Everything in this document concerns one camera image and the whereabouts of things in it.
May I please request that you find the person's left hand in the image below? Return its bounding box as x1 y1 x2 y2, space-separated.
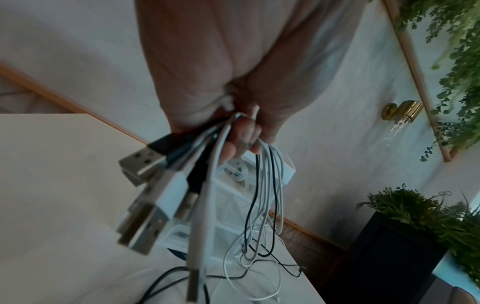
134 0 367 165

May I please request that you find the black cable with small plug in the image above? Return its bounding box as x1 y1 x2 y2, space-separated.
144 117 305 304

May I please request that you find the black USB cable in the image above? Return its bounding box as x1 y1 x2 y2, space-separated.
119 117 286 259

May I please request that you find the white USB cable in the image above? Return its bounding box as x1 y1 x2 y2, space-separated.
115 119 301 300
123 119 297 268

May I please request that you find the white cable with slim plug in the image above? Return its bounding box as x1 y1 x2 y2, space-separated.
184 113 286 304

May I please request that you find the clear plastic drawer organizer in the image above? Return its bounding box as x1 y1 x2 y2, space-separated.
156 150 298 269

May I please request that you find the wooden baseboard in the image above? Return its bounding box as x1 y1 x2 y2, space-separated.
0 61 351 253

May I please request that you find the hanging green plant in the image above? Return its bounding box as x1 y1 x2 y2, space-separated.
369 0 480 162

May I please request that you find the green potted fern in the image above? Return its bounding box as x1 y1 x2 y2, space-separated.
356 183 480 290

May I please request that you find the black square planter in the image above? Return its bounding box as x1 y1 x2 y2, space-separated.
346 212 451 304

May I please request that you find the wooden frame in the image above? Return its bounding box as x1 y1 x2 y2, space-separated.
381 0 460 163

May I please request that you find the gold wall fixture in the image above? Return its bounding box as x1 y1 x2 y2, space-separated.
381 100 425 123

